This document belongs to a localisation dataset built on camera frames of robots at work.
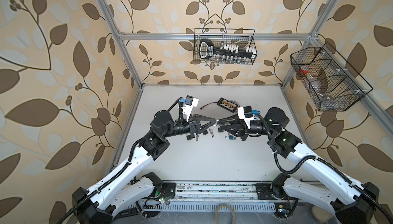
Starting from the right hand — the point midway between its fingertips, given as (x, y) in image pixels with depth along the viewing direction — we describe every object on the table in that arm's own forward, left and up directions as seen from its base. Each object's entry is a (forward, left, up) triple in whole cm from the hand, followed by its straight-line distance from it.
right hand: (221, 124), depth 59 cm
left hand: (-2, +3, +3) cm, 4 cm away
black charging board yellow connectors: (+35, -11, -34) cm, 50 cm away
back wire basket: (+45, -8, -2) cm, 45 cm away
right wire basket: (+21, -56, 0) cm, 60 cm away
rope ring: (-23, -2, -35) cm, 42 cm away
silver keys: (+15, +1, -36) cm, 39 cm away
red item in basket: (+37, -52, -5) cm, 64 cm away
